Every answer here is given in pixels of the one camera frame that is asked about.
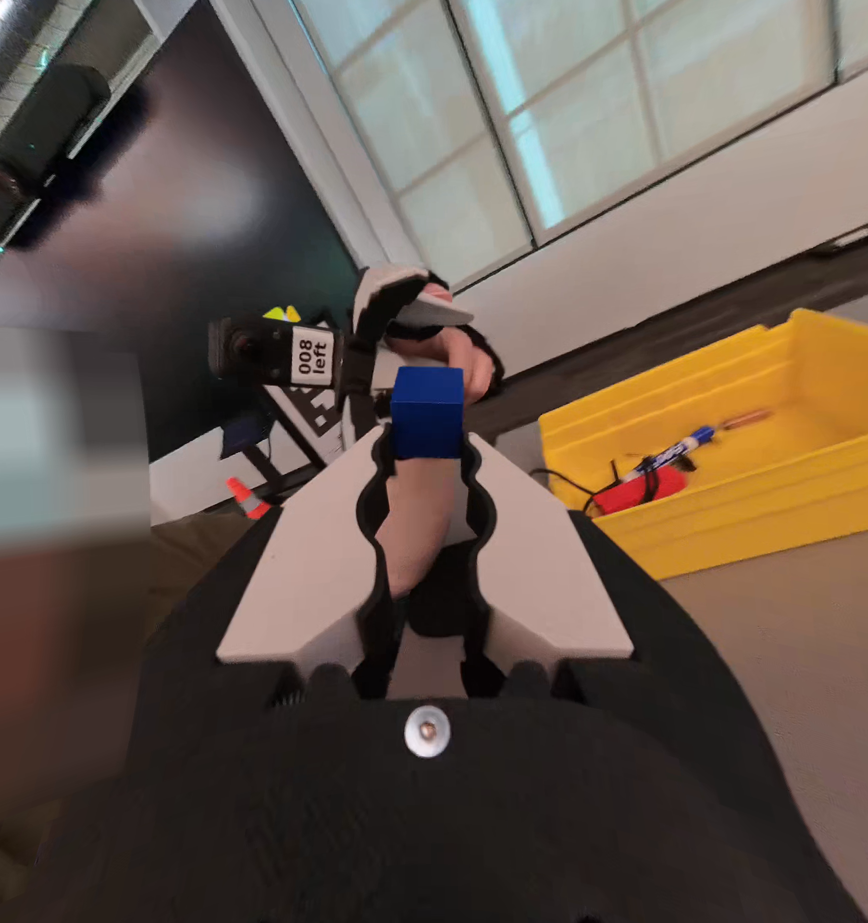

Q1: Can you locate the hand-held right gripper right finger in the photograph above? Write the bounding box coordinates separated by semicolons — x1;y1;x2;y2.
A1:
459;433;637;699

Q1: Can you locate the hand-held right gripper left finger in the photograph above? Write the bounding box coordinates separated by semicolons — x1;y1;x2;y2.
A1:
215;424;408;699

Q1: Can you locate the dark blue cube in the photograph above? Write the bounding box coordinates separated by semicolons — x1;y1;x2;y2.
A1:
389;365;466;461

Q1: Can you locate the yellow plastic bin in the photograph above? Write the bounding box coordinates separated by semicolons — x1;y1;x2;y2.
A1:
537;308;868;582

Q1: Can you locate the person's left forearm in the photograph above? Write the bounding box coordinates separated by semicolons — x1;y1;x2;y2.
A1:
373;459;472;601

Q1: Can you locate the person's left hand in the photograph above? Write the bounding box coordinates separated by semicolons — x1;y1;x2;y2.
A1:
389;287;496;402

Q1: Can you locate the black white marker board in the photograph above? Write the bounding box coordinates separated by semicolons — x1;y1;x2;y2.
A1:
261;375;352;477

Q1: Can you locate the small orange cone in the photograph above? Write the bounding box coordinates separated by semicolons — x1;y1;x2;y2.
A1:
225;476;271;522

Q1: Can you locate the red plastic block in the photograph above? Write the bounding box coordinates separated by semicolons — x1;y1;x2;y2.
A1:
591;467;689;517

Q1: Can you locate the blue dry-erase marker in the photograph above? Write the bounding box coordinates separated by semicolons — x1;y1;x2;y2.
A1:
616;425;718;484

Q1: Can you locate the large paned window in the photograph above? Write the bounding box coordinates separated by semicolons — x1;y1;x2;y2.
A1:
290;0;868;249

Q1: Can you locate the thick black cable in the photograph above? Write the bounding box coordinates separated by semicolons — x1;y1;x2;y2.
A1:
529;453;698;517

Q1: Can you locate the large black wall screen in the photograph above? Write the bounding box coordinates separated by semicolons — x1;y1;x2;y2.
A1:
0;0;363;466

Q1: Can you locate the black video camera bar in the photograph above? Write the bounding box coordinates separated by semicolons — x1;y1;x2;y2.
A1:
0;63;112;258

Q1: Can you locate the slim spiral metal duct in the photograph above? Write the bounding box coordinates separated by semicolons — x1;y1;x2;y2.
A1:
0;0;63;134

